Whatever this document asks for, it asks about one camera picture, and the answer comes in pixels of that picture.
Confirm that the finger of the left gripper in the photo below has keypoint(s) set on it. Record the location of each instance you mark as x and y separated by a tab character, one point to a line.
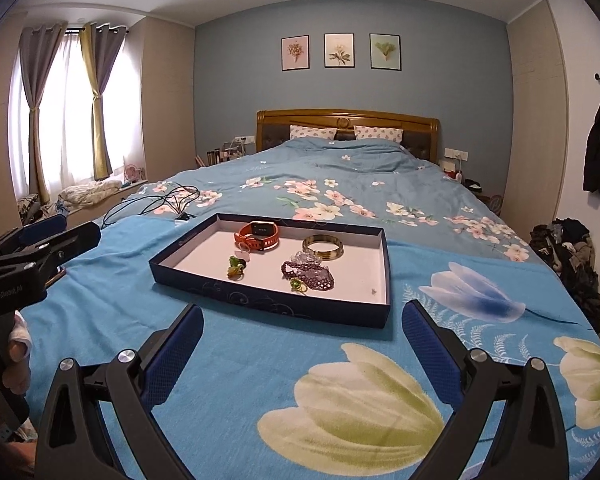
55	249
20	238

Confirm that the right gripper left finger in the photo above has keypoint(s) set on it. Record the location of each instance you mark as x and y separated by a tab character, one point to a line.
73	439

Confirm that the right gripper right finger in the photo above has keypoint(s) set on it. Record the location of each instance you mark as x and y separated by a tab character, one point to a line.
530	442

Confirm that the dark blue jewelry tray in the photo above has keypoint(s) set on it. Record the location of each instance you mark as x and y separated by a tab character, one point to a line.
198	262

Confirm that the left hand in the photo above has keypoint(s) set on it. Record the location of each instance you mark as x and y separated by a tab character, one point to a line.
17	375

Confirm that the folded blanket on sill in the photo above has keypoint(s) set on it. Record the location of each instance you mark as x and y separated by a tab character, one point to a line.
89	194

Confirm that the light blue flower blanket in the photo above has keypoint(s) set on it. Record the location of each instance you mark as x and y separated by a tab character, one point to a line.
269	396

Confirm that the pile of dark clothes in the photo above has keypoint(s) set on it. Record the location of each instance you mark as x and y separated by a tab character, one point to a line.
566	246

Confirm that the grey yellow curtain left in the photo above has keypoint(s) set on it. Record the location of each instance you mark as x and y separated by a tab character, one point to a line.
37	49

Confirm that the grey yellow curtain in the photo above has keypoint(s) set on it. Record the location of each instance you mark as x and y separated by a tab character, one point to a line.
37	49
100	46

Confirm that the grey yellow curtain right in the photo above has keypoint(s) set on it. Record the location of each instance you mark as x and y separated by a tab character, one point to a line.
100	46

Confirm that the orange smart watch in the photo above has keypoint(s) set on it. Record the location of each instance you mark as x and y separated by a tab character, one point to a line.
257	236

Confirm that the cluttered nightstand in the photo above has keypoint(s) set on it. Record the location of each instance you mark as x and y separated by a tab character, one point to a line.
238	147

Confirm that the tortoiseshell bangle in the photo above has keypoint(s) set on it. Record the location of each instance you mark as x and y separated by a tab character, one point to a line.
324	247

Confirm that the floral blue duvet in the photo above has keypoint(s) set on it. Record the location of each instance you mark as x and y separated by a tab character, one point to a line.
369	182

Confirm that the wooden bed headboard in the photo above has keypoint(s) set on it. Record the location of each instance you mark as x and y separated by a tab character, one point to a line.
420	134

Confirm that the left floral pillow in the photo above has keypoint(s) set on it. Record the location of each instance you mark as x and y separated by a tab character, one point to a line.
298	132

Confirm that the floral pillow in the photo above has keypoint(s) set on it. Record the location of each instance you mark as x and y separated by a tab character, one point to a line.
298	132
380	133

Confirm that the right floral pillow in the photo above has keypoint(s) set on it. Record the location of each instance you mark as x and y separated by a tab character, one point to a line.
380	133

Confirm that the pink framed flower picture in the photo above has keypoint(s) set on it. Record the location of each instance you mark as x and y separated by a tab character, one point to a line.
295	53

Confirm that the white framed flower picture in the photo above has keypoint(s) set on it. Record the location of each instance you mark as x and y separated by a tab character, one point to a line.
339	50

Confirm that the pink charm with cord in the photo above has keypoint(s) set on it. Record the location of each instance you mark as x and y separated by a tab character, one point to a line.
242	254

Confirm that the wall power socket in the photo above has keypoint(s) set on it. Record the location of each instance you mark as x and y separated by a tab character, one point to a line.
452	153

